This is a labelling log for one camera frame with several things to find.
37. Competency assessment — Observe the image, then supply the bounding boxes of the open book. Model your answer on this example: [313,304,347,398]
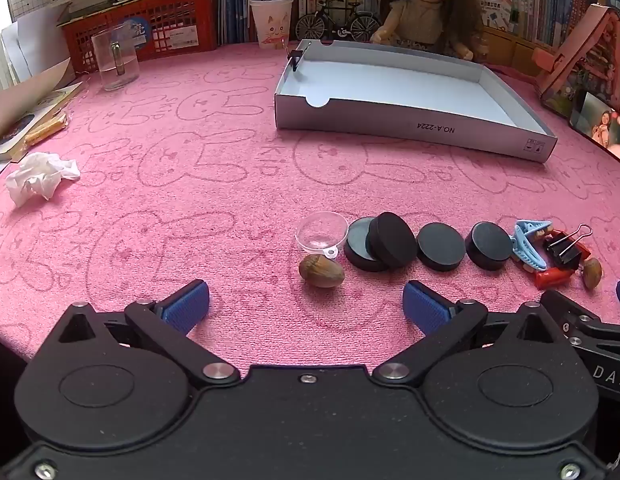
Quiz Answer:
[0,82,85,163]

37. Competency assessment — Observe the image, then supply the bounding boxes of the brown haired doll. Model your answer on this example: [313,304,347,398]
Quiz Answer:
[370,0,491,61]

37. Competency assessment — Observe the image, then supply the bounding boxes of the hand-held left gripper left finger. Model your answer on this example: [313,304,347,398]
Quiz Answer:
[54,280,241,389]

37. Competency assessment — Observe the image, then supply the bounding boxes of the crumpled white tissue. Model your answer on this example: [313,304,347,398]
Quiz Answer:
[4,152,82,207]

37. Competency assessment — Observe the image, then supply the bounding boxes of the large black binder clip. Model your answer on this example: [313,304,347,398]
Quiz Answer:
[542,224,593,270]

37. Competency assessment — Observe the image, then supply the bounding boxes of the smartphone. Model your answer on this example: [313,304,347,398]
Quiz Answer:
[570,91,620,168]

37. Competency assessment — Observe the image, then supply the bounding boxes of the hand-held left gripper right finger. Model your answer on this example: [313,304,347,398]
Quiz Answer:
[371,281,568,389]

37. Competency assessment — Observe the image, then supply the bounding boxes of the clear plastic dome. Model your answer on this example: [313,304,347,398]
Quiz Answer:
[296,212,349,258]

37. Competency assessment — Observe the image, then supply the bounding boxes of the pocket label printer box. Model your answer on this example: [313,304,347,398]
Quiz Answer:
[477,0,522,31]

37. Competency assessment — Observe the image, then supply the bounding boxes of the pink wooden toy house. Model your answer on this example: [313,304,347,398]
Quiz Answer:
[535,4,620,116]

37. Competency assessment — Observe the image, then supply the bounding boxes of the red plastic basket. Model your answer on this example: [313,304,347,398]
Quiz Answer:
[60,0,221,73]

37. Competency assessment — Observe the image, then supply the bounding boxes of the brown nut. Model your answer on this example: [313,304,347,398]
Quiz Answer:
[582,257,603,289]
[298,254,345,289]

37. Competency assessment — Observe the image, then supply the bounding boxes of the small black binder clip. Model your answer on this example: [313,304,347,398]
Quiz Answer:
[288,42,311,72]

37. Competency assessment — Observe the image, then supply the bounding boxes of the wooden drawer organizer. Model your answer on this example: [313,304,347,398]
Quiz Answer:
[482,25,561,78]

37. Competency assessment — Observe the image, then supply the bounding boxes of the grey cardboard box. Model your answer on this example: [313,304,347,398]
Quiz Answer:
[274,38,558,163]

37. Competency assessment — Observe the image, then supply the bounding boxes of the clear glass beaker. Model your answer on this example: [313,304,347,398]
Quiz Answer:
[91,27,140,92]

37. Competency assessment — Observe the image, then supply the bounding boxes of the black round puck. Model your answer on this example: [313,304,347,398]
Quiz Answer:
[344,217,388,272]
[465,221,515,271]
[416,222,466,271]
[367,211,418,268]

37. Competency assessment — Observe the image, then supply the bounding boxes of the pink bunny print blanket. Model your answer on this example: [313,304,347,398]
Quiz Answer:
[0,40,620,361]

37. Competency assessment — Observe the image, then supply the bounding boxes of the black toy bicycle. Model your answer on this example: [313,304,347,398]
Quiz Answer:
[295,0,383,41]

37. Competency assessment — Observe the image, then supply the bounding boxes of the row of upright books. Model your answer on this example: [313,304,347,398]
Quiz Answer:
[219,0,608,58]

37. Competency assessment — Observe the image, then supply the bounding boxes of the white paper cup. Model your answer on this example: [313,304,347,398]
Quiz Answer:
[249,0,295,51]

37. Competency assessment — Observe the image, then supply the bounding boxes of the white paper sheets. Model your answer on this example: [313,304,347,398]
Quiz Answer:
[0,12,75,92]

